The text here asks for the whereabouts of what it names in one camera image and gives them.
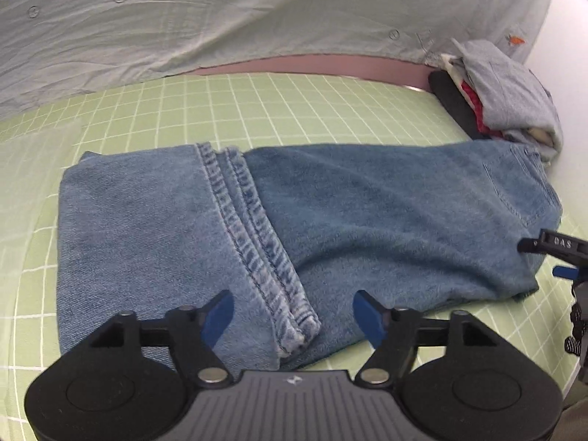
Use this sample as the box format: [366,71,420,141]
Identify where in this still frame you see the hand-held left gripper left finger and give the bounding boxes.
[87,289,237,385]

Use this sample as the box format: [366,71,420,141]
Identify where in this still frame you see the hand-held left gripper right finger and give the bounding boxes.
[353,289,500,385]

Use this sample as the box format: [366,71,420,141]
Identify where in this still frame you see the blue denim jeans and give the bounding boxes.
[55,140,564,374]

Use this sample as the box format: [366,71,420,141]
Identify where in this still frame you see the pile of folded clothes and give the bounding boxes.
[451,39,564,163]

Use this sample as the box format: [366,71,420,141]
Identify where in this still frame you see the red folded garment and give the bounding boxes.
[459,80,506,141]

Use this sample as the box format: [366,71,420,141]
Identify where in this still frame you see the white foam board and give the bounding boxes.
[524,0,588,242]

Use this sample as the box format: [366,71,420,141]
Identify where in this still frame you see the black folded garment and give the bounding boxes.
[427,71,491,141]

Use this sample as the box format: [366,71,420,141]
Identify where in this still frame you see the white folded garment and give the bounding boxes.
[438,53,470,89]

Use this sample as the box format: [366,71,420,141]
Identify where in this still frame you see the pink board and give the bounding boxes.
[187,53,436,93]

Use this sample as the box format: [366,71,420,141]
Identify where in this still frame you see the grey carrot print sheet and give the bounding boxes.
[0,0,559,122]

